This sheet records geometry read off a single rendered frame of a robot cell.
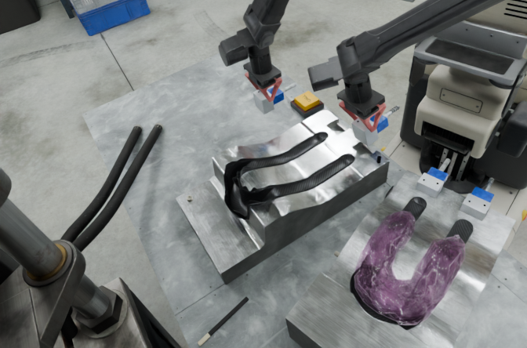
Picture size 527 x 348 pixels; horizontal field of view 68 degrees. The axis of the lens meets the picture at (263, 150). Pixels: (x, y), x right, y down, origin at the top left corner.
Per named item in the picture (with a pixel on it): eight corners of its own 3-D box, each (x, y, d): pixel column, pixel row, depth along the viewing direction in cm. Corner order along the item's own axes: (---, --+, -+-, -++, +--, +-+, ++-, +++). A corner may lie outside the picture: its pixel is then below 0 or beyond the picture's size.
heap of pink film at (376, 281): (397, 205, 94) (401, 185, 88) (474, 245, 84) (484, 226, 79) (336, 289, 82) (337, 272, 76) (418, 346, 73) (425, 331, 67)
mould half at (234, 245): (325, 129, 122) (325, 96, 112) (386, 182, 106) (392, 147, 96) (181, 210, 108) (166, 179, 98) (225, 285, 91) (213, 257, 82)
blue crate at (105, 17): (139, -2, 393) (131, -24, 377) (152, 14, 366) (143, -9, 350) (79, 19, 377) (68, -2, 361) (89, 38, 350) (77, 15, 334)
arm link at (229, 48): (275, 33, 91) (259, 5, 93) (230, 50, 89) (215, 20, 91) (270, 60, 103) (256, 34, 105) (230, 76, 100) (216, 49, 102)
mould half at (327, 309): (404, 183, 105) (410, 155, 97) (508, 233, 92) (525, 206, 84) (288, 336, 82) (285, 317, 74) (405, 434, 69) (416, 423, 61)
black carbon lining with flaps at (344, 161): (321, 133, 112) (321, 108, 105) (360, 167, 102) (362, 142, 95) (215, 193, 102) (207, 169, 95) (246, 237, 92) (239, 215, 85)
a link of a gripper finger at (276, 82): (265, 110, 110) (260, 83, 103) (252, 98, 114) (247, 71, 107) (285, 99, 112) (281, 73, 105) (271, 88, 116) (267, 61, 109)
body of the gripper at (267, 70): (262, 87, 104) (258, 64, 98) (243, 70, 110) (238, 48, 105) (282, 77, 106) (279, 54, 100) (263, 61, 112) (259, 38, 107)
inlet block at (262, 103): (291, 87, 121) (289, 73, 117) (300, 95, 118) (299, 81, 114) (255, 106, 117) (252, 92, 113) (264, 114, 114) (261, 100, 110)
